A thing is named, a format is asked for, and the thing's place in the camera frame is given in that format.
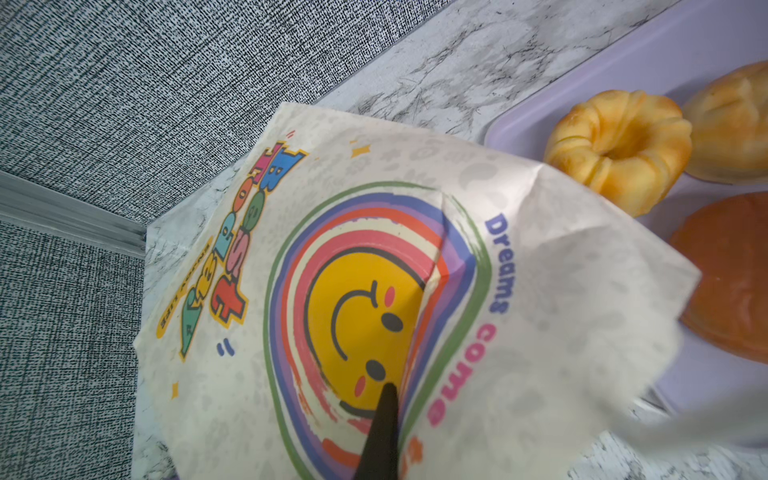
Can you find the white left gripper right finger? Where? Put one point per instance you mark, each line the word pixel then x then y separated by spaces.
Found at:
pixel 739 419

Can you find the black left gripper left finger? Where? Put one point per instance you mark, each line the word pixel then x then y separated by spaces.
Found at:
pixel 379 459

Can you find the orange brown fake bread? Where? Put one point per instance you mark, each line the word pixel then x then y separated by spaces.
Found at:
pixel 727 242

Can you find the white printed paper bag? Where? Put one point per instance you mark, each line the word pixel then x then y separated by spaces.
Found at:
pixel 348 254

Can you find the yellow bundt fake bread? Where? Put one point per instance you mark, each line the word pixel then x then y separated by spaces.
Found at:
pixel 629 147

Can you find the pale yellow fake bun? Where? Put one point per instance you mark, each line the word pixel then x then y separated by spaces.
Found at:
pixel 729 128

